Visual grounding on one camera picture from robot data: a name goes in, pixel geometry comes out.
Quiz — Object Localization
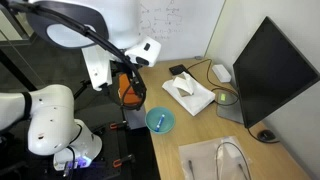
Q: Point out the teal bowl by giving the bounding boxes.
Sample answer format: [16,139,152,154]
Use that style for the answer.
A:
[145,106,175,134]

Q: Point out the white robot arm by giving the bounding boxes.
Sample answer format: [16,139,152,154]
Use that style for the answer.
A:
[1,0,161,171]

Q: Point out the crumpled white tissue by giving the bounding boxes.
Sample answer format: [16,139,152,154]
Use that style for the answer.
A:
[173,72,194,96]

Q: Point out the blue marker pen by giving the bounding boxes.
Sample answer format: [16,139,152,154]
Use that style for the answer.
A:
[155,114,165,132]

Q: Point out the black keyboard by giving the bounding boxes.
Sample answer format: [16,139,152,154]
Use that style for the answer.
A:
[169,64,190,75]

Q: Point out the white tissue pack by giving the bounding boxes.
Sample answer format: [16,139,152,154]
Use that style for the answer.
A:
[162,77,215,116]

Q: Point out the green sticky note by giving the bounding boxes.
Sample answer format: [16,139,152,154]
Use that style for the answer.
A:
[220,93,226,101]

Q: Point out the white power strip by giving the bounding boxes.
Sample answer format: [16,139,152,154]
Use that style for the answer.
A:
[212,64,231,83]

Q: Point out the silver monitor stand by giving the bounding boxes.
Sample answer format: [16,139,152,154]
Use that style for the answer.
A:
[217,91,244,124]

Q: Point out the black optical breadboard table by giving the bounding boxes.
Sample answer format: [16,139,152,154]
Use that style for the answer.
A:
[74,111,160,180]

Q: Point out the black computer monitor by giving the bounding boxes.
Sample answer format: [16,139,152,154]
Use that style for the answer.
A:
[233,17,319,128]

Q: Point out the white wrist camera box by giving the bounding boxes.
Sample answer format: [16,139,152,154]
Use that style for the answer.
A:
[125,36,161,67]

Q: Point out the black monitor cable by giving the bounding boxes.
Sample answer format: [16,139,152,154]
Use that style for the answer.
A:
[186,58,240,107]

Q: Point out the clear plastic bag with cables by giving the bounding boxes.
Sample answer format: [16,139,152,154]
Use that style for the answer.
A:
[179,136,252,180]

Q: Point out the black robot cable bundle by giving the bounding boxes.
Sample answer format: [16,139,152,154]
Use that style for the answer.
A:
[9,1,148,111]

